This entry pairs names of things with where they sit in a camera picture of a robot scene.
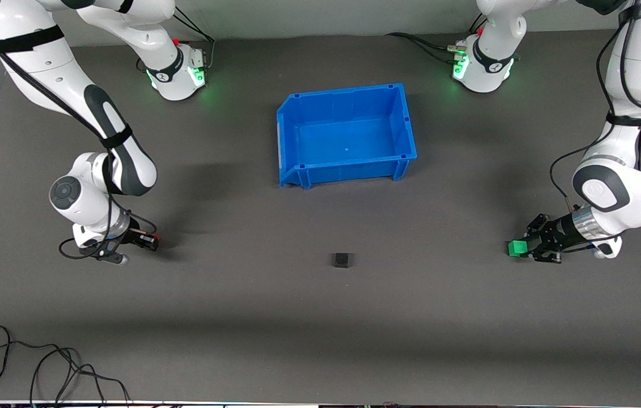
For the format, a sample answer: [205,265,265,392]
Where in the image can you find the black right arm wrist cable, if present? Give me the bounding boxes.
[0,11,158,261]

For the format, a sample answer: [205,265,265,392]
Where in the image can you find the blue plastic storage bin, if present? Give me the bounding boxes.
[276,83,418,189]

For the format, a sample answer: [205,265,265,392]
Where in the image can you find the black right arm base cables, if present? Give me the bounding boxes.
[164,10,217,72]

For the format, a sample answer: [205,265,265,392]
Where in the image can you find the black left arm base cables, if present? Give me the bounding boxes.
[385,12,489,64]

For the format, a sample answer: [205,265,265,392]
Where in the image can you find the black left arm wrist cable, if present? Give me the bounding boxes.
[549,0,641,219]

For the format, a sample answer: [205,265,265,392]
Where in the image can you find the thin black loose cable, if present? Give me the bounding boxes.
[0,325,131,406]

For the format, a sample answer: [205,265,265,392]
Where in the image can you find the black arm wrist cable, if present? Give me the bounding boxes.
[549,0,641,219]
[0,11,158,261]

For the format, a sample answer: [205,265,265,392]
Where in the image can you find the dark grey table mat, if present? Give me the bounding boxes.
[0,20,641,405]

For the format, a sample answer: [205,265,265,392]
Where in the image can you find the black arm base cables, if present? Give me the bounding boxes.
[164,10,217,72]
[385,12,489,64]

